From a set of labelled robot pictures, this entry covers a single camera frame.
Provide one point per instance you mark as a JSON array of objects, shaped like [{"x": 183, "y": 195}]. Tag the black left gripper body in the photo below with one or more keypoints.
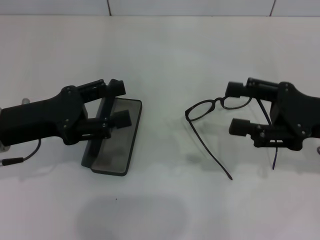
[{"x": 45, "y": 117}]

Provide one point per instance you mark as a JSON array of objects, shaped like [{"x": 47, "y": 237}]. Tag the silver left wrist stub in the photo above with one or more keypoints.
[{"x": 25, "y": 101}]

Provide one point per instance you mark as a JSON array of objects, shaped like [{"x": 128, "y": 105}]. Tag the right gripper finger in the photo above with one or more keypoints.
[
  {"x": 240, "y": 127},
  {"x": 235, "y": 89}
]

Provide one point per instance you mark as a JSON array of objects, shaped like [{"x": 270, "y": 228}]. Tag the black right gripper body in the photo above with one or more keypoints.
[{"x": 295, "y": 110}]

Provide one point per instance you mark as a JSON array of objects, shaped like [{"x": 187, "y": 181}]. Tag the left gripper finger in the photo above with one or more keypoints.
[
  {"x": 116, "y": 87},
  {"x": 122, "y": 120}
]

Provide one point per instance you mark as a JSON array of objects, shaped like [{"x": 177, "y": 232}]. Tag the black glasses case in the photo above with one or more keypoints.
[{"x": 125, "y": 140}]

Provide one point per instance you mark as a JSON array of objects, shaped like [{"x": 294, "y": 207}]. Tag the black glasses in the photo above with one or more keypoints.
[{"x": 217, "y": 100}]

